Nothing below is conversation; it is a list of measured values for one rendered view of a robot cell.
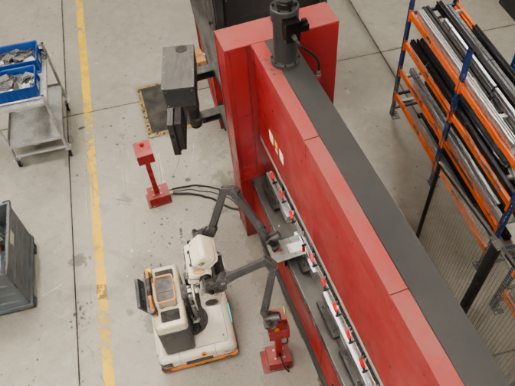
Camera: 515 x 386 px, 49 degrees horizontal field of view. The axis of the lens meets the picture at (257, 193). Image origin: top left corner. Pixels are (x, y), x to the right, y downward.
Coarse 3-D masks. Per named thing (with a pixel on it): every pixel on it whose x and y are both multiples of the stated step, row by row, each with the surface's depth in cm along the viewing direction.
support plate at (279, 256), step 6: (282, 240) 438; (288, 240) 438; (294, 240) 437; (270, 246) 436; (282, 246) 435; (270, 252) 432; (276, 252) 432; (282, 252) 432; (300, 252) 431; (306, 252) 430; (276, 258) 429; (282, 258) 428; (288, 258) 428
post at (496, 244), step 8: (496, 240) 312; (488, 248) 317; (496, 248) 309; (488, 256) 319; (496, 256) 316; (480, 264) 331; (488, 264) 322; (480, 272) 334; (488, 272) 332; (472, 280) 346; (480, 280) 338; (472, 288) 349; (480, 288) 348; (464, 296) 362; (472, 296) 355; (464, 304) 366
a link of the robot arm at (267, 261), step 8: (264, 256) 380; (248, 264) 383; (256, 264) 380; (264, 264) 377; (272, 264) 377; (224, 272) 395; (232, 272) 388; (240, 272) 385; (248, 272) 384; (216, 280) 389; (224, 280) 387; (232, 280) 388; (224, 288) 390
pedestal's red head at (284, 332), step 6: (282, 312) 425; (282, 318) 422; (282, 324) 423; (288, 324) 413; (270, 330) 425; (282, 330) 413; (288, 330) 415; (270, 336) 417; (276, 336) 420; (282, 336) 422; (288, 336) 424
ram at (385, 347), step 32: (288, 128) 358; (288, 160) 385; (320, 192) 331; (320, 224) 354; (320, 256) 379; (352, 256) 309; (352, 288) 328; (352, 320) 351; (384, 320) 288; (384, 352) 305; (384, 384) 325; (416, 384) 270
